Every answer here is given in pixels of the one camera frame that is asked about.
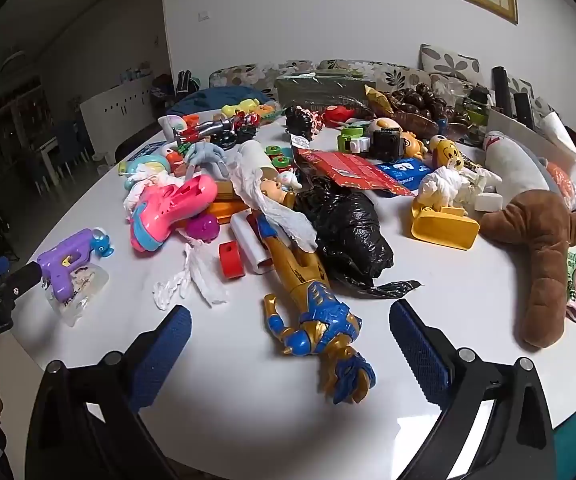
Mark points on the blue card box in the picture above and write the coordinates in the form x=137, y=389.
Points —
x=403, y=170

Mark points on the brown plush toy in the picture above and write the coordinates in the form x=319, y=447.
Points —
x=543, y=260

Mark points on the red plush toy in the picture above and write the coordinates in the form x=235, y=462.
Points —
x=338, y=114

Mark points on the clear plastic packaging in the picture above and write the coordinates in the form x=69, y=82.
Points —
x=85, y=292

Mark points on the gold blue action figure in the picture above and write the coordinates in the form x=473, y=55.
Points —
x=313, y=320

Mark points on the yellow dog toy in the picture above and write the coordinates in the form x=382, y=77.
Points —
x=449, y=152

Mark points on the orange duck figure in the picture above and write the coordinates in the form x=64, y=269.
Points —
x=412, y=146

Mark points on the magenta toy ball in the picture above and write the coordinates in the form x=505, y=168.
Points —
x=203, y=226

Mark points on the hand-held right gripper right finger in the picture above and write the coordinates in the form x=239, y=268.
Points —
x=420, y=355

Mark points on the yellow green toy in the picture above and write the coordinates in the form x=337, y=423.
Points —
x=240, y=107

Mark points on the egg shaped toy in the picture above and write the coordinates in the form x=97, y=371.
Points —
x=385, y=124

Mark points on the pale blue toy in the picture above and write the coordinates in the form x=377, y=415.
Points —
x=143, y=167

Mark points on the pink toy gun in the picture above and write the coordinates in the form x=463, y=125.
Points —
x=168, y=210

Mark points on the floral cushion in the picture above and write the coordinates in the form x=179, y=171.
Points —
x=450, y=62

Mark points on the orange clownfish toy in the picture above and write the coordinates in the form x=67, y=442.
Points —
x=175, y=158

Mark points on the red foil packet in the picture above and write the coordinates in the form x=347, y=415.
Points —
x=353, y=170

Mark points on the blue tissue pack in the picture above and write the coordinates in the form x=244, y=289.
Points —
x=147, y=150

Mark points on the green white toy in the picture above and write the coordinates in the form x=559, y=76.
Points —
x=350, y=136

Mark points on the grey rubber figure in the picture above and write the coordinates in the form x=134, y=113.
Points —
x=208, y=157

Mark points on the black plastic bag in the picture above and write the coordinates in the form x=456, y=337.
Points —
x=348, y=235

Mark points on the orange toy block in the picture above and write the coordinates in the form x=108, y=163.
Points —
x=228, y=206

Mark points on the black backpack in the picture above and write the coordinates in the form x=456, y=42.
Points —
x=188, y=84

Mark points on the red green toy wheel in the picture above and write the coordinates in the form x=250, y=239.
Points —
x=283, y=162
x=273, y=150

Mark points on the blue jacket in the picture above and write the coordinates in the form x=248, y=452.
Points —
x=218, y=97

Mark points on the black spiky ball toy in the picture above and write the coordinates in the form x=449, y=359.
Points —
x=300, y=122

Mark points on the yellow snack bag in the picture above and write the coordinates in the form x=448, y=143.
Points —
x=378, y=100

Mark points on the black toy camera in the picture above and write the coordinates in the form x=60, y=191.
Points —
x=385, y=144

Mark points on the black cylinder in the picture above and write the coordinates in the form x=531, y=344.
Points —
x=523, y=109
x=501, y=87

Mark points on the floral sofa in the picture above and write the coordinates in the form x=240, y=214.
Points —
x=248, y=74

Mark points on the white cabinet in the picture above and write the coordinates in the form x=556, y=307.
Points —
x=118, y=105

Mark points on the white cylinder bottle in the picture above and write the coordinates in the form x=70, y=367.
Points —
x=518, y=165

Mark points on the small crumpled white tissue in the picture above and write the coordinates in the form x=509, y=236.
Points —
x=195, y=275

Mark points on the clear glass cup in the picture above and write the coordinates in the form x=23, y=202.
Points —
x=455, y=89

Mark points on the small doll figure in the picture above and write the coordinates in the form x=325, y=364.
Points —
x=270, y=187

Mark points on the orange patterned packet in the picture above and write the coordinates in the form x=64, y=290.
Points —
x=561, y=182

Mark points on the red toy block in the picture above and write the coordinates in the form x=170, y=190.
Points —
x=230, y=262

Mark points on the white foam block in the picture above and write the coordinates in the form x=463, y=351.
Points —
x=488, y=201

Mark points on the purple toy gun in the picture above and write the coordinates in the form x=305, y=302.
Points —
x=65, y=260

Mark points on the long crumpled white tissue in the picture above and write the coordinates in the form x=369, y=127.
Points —
x=288, y=220

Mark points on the white tissue wad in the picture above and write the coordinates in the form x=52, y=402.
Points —
x=440, y=185

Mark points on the green cardboard box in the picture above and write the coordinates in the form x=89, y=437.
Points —
x=318, y=90

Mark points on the red silver robot toy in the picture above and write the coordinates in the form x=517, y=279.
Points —
x=208, y=130

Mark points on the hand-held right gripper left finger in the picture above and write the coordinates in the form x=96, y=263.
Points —
x=160, y=355

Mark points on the orange plastic toy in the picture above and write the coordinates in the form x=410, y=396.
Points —
x=269, y=111

